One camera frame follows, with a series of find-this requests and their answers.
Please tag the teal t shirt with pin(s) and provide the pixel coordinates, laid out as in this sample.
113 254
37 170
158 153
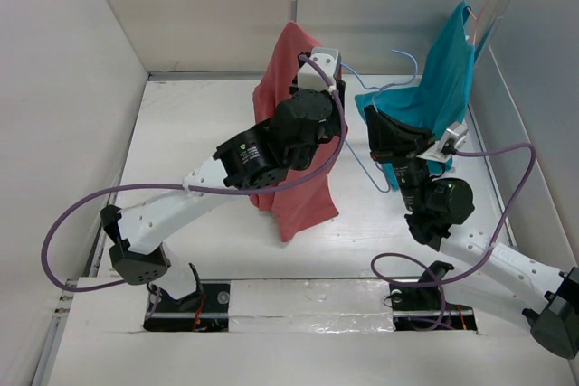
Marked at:
443 94

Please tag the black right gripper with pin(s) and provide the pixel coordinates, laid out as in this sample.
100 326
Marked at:
393 142

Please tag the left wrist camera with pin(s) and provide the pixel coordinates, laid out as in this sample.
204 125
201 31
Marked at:
319 70

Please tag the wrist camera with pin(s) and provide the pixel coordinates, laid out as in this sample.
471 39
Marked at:
319 70
452 139

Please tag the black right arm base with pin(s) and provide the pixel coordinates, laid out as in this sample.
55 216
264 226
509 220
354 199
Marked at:
417 309

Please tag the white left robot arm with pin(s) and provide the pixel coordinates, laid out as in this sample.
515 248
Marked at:
282 161

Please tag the pink wire hanger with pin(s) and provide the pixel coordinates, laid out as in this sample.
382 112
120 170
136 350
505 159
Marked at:
477 18

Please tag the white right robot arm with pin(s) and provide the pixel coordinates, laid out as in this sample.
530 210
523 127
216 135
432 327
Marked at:
498 280

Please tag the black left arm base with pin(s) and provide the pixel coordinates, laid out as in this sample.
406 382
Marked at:
204 311

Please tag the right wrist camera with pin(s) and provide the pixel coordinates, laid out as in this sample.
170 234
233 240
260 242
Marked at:
452 139

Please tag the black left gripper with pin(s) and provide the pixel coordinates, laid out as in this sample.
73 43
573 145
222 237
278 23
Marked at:
335 126

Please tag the blue wire hanger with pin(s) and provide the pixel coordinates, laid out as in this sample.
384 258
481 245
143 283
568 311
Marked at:
378 91

